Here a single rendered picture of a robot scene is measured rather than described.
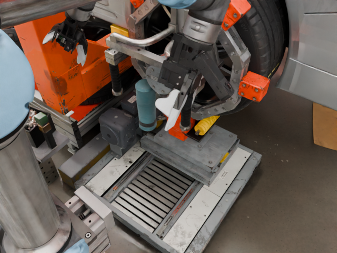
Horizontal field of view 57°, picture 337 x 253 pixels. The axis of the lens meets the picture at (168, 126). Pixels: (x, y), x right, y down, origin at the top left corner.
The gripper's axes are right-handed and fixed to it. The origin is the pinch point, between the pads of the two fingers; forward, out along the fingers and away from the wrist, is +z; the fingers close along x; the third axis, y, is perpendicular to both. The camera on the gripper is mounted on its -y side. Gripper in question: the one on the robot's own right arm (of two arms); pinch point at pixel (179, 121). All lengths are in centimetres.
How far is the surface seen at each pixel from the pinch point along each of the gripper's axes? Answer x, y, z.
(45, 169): -53, 74, 90
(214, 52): -37.2, 3.6, -10.3
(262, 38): -51, -9, -18
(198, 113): -60, 4, 22
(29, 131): -31, 69, 51
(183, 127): -33.5, 4.1, 18.3
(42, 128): -31, 62, 46
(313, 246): -76, -74, 72
